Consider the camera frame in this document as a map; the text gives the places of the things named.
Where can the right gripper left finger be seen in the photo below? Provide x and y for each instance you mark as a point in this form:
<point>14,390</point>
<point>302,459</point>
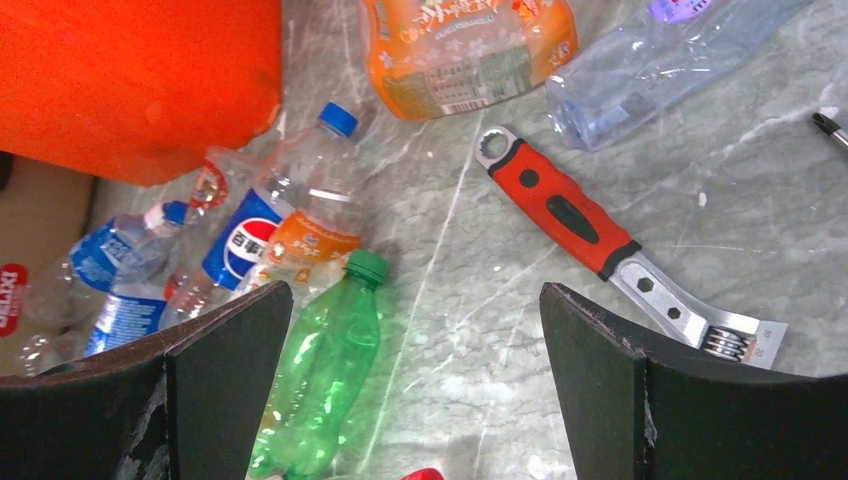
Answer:
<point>183,403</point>

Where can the red label cola bottle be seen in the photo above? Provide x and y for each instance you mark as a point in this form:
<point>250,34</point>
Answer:
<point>424,474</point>

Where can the green plastic bottle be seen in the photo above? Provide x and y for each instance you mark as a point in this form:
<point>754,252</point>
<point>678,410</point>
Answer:
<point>323,365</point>

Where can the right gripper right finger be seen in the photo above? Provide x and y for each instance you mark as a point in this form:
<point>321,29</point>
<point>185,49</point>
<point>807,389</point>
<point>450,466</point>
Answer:
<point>639,405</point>

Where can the tan tool case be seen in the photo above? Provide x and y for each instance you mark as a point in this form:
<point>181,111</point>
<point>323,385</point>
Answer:
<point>44,210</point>

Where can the clear purple label bottle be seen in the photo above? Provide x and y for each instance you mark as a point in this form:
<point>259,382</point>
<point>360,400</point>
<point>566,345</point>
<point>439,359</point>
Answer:
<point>663,53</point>

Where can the adjustable wrench red handle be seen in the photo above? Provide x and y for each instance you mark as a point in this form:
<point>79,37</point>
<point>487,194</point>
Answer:
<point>560,208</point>

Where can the pepsi bottle centre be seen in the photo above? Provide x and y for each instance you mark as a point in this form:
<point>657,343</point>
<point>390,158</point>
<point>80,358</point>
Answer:
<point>274,194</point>

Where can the blue label water bottle middle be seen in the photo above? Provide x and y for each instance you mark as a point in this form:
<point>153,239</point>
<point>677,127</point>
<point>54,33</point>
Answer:
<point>131,310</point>

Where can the orange plastic bin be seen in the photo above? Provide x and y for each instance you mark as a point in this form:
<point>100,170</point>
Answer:
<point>137,91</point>

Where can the blue label bottle white cap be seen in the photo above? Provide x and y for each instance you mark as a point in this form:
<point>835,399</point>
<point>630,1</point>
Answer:
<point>128,247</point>

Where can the yellow black screwdriver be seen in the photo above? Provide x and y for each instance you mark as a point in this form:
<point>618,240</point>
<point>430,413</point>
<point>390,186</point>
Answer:
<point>833,130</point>

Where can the wide orange label bottle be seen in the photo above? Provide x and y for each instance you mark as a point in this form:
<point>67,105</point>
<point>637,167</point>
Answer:
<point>428,59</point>

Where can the orange tea bottle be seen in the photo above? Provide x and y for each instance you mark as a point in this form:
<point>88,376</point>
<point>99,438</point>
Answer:
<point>308,251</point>

